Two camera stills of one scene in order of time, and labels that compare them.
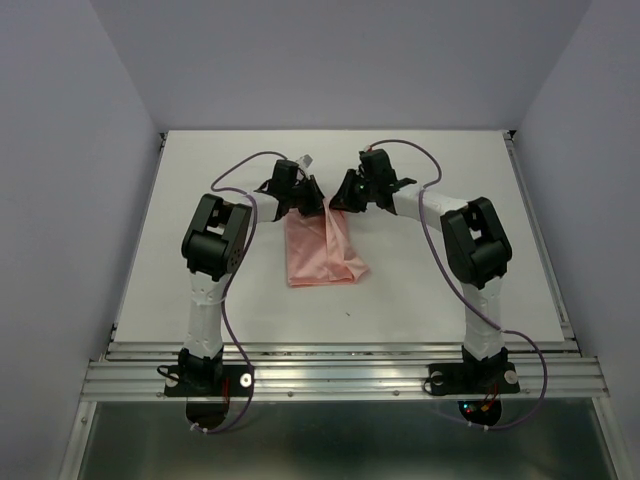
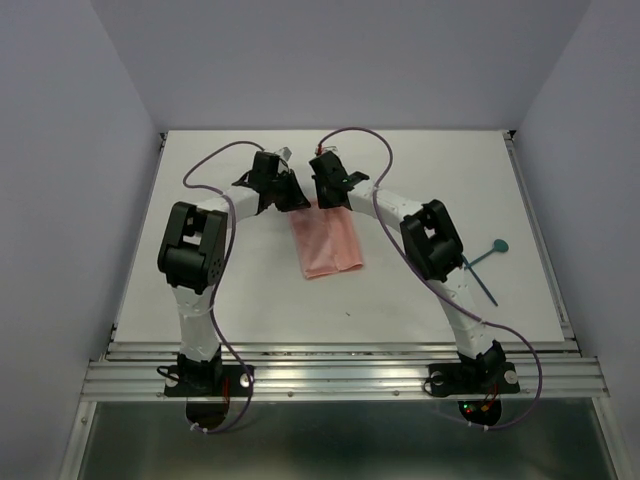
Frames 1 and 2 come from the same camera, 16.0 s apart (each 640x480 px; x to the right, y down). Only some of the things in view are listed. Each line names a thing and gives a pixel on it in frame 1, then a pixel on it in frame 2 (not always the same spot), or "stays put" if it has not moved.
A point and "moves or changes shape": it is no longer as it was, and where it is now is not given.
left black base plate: [208, 380] stays put
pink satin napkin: [319, 249] moves or changes shape
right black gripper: [343, 197] to [323, 204]
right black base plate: [473, 378] stays put
